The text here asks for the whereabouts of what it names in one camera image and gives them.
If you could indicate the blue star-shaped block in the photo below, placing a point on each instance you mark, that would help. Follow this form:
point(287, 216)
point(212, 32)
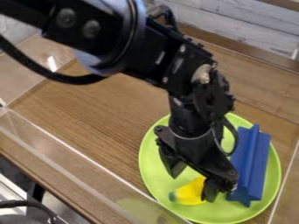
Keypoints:
point(249, 161)

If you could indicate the black metal table stand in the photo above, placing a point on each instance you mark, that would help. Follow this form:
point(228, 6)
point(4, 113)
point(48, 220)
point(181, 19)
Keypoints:
point(38, 214)

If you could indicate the green round plate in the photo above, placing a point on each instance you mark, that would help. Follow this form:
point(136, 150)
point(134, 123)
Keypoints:
point(220, 212)

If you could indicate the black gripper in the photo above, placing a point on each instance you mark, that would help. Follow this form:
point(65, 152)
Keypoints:
point(199, 139)

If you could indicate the clear acrylic enclosure wall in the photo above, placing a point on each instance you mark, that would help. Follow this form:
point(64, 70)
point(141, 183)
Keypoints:
point(85, 129)

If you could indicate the yellow toy banana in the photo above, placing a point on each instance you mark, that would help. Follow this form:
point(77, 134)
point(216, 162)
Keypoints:
point(188, 194)

